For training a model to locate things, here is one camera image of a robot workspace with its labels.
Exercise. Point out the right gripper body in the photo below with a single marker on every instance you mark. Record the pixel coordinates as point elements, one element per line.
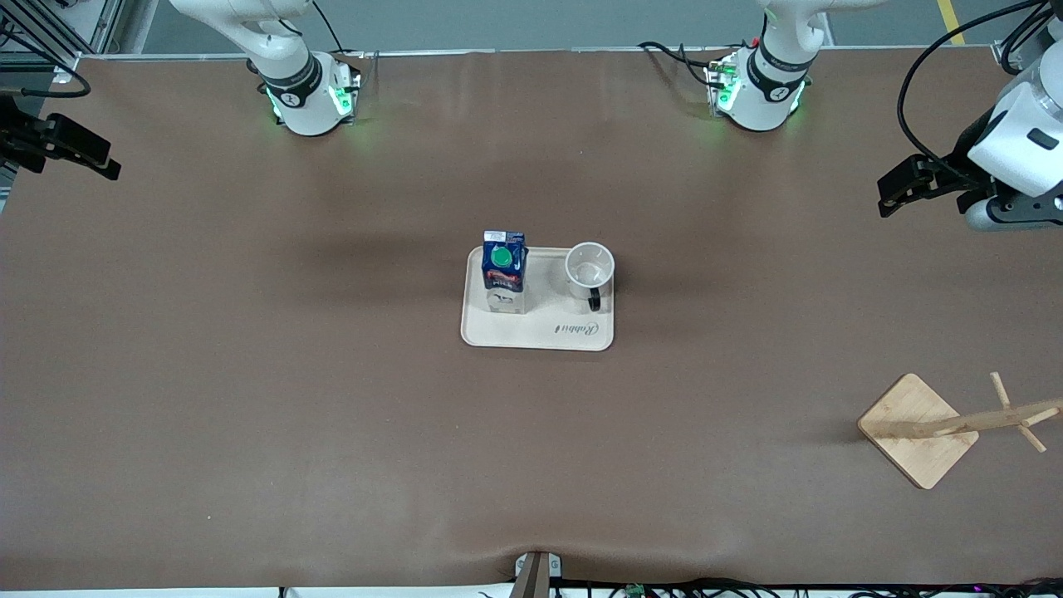
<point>18,141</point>

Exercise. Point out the blue milk carton green cap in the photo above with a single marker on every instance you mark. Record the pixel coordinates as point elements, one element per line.
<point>504,274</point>

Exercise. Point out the wooden cup stand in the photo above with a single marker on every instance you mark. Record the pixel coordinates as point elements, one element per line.
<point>913,432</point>

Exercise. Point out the beige plastic tray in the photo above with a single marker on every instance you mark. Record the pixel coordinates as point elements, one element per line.
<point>565,328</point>

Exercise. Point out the white smiley face cup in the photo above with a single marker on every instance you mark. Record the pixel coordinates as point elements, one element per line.
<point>590,267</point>

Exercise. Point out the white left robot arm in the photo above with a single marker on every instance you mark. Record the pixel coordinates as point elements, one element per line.
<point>764,91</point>

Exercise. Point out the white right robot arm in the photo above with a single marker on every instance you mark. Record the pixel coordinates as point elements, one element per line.
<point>291,75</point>

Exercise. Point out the brown table cover mat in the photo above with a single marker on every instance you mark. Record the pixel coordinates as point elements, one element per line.
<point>531,448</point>

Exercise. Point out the grey metal camera bracket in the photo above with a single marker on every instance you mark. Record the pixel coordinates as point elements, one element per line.
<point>536,573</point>

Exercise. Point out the aluminium frame profile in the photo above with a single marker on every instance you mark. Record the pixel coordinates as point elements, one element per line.
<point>33,25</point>

